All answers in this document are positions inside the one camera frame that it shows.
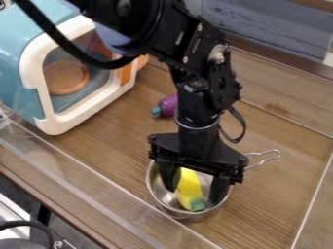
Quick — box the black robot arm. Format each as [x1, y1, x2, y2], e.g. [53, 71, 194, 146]
[15, 0, 249, 204]

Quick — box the clear acrylic barrier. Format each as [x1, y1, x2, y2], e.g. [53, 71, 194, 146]
[0, 111, 221, 249]

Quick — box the yellow toy banana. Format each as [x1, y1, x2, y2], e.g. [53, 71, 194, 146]
[176, 167, 207, 212]

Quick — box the silver pot with handle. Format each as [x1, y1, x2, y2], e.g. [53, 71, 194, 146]
[145, 148, 283, 224]

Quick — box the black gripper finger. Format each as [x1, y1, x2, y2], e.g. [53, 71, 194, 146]
[158, 162, 181, 193]
[211, 175, 229, 205]

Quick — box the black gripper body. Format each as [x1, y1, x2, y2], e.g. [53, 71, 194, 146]
[149, 133, 251, 185]

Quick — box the purple toy eggplant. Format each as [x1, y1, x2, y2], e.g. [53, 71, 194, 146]
[152, 93, 178, 117]

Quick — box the blue white toy microwave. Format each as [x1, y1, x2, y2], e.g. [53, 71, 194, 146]
[0, 0, 149, 135]

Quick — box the black cable bottom left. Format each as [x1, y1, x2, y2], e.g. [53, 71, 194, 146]
[0, 220, 55, 249]

